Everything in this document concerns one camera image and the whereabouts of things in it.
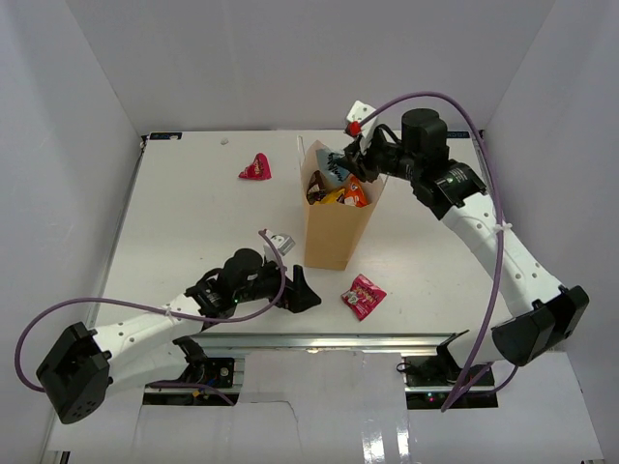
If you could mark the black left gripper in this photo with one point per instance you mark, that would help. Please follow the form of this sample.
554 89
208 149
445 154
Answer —
299 296

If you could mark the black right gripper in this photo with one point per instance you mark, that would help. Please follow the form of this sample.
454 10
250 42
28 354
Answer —
354 152

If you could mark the silver blue snack packet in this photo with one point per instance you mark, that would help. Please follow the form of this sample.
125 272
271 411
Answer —
334 174

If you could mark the orange white snack bag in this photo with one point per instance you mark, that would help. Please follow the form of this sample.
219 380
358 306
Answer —
354 194

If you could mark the yellow M&M's packet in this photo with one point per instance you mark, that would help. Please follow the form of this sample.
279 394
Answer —
333 197

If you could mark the brown purple M&M's packet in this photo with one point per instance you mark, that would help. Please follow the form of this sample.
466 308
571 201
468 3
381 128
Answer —
316 190

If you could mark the pink candy packet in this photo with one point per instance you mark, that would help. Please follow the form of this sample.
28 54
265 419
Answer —
363 297

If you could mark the brown paper bag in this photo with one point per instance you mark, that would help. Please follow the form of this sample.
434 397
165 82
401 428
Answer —
332 231

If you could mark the red heart candy packet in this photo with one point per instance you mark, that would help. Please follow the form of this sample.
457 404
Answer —
258 170

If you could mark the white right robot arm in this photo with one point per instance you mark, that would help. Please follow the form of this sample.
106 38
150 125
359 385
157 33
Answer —
544 312

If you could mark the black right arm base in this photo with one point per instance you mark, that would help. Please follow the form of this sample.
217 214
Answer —
429 380

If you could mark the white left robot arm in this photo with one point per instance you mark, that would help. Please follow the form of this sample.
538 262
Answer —
84 365

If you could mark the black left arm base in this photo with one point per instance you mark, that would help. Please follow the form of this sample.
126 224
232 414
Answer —
212 372

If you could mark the blue label right corner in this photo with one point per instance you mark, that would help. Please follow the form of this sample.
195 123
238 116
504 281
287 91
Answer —
458 134

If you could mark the blue label corner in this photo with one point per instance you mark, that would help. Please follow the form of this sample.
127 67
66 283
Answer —
161 135
458 134

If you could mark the blue label left corner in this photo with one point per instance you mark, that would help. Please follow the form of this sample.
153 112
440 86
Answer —
161 135

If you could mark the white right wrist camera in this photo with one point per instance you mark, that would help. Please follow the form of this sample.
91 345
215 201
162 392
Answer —
359 126

